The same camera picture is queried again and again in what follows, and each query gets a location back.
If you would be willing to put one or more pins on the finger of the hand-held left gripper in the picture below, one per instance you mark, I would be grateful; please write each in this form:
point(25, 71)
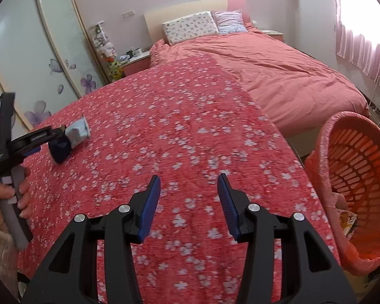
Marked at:
point(60, 152)

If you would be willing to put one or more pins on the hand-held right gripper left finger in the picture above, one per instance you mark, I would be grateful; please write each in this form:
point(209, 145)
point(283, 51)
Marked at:
point(148, 209)

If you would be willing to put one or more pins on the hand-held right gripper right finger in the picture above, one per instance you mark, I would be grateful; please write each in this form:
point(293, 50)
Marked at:
point(229, 209)

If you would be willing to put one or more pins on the printed snack wrapper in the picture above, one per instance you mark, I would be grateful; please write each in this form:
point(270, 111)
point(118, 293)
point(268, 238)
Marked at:
point(347, 223)

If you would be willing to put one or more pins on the orange plastic basket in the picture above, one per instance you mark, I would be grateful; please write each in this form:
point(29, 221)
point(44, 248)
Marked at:
point(361, 164)

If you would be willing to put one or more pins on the person's left forearm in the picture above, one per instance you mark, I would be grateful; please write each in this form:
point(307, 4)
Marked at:
point(0, 253)

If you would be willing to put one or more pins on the red floral blanket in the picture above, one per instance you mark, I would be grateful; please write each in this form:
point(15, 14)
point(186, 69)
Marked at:
point(177, 126)

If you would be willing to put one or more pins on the flower print wardrobe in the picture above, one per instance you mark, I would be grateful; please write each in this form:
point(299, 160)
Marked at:
point(34, 53)

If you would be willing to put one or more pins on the clear plush toy tower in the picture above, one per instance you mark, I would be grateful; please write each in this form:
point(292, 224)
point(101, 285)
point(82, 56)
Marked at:
point(104, 47)

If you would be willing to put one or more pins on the pink duvet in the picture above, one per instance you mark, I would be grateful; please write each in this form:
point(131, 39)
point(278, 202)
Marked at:
point(272, 66)

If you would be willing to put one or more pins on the beige headboard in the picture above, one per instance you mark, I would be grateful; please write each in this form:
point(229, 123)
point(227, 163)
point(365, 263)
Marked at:
point(164, 14)

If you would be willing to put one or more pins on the white floral pillow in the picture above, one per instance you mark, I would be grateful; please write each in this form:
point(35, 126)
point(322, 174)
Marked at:
point(190, 27)

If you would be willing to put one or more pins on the lilac striped pillow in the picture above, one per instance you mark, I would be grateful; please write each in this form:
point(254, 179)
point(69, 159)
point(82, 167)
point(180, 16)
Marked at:
point(229, 22)

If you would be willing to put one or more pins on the pink curtain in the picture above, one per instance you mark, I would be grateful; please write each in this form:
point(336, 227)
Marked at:
point(361, 31)

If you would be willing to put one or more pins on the white wall socket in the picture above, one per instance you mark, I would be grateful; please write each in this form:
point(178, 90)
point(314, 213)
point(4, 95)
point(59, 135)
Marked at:
point(128, 14)

